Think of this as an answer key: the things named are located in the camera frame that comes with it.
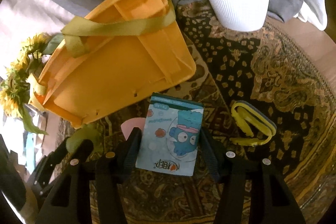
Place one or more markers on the beige curtain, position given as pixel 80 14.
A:
pixel 31 19

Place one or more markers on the orange plastic crate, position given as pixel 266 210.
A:
pixel 105 77

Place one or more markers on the blue cartoon tissue packet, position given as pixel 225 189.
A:
pixel 170 129

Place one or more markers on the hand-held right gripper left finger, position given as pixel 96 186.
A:
pixel 131 153

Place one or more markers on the white sheer curtain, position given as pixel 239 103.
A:
pixel 315 3

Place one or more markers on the patterned fringed rug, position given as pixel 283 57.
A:
pixel 262 69

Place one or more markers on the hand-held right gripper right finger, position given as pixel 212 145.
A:
pixel 210 155

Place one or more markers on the green plush toy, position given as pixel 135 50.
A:
pixel 80 138

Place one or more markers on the sunflower bouquet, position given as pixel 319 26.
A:
pixel 10 100

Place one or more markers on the pale pink round plush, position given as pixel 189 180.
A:
pixel 130 127

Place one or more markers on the yellow hair clip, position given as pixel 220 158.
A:
pixel 262 123

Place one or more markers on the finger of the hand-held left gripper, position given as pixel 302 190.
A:
pixel 52 169

